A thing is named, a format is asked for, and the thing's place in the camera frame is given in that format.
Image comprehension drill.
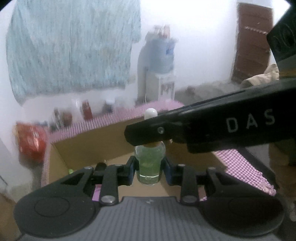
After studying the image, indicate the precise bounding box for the blue floral wall cloth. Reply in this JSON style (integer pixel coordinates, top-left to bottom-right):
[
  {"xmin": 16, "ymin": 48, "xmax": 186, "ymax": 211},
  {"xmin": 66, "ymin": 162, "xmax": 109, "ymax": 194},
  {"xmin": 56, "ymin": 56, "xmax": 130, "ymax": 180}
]
[{"xmin": 6, "ymin": 1, "xmax": 141, "ymax": 104}]

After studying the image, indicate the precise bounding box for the black cylindrical tube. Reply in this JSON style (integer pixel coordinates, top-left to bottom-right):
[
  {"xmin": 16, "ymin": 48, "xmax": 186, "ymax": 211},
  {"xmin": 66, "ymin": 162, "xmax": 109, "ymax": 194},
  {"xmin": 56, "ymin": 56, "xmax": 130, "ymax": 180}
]
[{"xmin": 95, "ymin": 162, "xmax": 107, "ymax": 172}]

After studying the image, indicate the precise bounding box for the white lid jar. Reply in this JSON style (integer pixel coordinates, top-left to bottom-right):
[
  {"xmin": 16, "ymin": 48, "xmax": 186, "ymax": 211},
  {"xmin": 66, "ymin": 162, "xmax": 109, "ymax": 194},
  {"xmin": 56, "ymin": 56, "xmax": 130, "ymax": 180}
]
[{"xmin": 102, "ymin": 99, "xmax": 115, "ymax": 114}]

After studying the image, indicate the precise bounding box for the purple checkered tablecloth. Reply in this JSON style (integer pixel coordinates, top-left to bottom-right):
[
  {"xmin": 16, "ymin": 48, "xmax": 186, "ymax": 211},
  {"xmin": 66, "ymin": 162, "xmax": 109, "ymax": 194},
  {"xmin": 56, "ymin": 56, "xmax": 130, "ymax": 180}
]
[{"xmin": 48, "ymin": 100, "xmax": 275, "ymax": 195}]

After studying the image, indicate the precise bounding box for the green dropper bottle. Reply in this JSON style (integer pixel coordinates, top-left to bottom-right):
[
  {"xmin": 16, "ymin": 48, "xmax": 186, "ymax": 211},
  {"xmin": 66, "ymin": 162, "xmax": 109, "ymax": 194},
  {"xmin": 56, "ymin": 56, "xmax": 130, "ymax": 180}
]
[{"xmin": 134, "ymin": 107, "xmax": 167, "ymax": 186}]

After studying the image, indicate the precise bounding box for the red snack bag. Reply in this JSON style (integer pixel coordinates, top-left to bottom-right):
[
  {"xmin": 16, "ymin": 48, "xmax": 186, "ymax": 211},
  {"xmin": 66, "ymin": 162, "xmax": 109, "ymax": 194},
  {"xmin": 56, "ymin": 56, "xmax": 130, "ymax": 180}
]
[{"xmin": 14, "ymin": 122, "xmax": 49, "ymax": 164}]

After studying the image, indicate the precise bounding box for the beige jacket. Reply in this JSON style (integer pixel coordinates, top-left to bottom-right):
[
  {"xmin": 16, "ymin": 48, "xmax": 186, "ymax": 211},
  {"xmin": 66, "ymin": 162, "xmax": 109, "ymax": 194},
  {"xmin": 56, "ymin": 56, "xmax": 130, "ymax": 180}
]
[{"xmin": 240, "ymin": 63, "xmax": 280, "ymax": 88}]

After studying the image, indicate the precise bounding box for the red jar on floor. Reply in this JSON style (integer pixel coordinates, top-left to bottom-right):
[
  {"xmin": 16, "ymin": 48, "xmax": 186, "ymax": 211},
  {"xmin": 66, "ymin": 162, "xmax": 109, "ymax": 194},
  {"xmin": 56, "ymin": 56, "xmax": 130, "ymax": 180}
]
[{"xmin": 80, "ymin": 100, "xmax": 93, "ymax": 121}]

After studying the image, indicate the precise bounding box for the water dispenser with bottle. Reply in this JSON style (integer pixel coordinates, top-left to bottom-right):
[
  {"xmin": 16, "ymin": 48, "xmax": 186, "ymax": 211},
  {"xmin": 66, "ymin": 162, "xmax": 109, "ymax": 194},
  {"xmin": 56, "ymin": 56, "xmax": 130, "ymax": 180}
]
[{"xmin": 137, "ymin": 25, "xmax": 177, "ymax": 103}]

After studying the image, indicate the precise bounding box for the brown wooden door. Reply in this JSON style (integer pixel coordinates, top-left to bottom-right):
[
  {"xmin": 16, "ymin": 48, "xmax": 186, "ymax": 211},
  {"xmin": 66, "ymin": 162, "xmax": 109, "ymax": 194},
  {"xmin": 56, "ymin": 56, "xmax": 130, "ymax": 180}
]
[{"xmin": 231, "ymin": 3, "xmax": 273, "ymax": 83}]

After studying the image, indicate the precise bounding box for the cardboard box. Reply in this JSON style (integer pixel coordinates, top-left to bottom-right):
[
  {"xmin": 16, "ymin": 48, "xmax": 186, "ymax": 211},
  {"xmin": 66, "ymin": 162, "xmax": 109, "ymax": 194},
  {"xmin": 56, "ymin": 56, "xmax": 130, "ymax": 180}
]
[{"xmin": 40, "ymin": 114, "xmax": 232, "ymax": 202}]

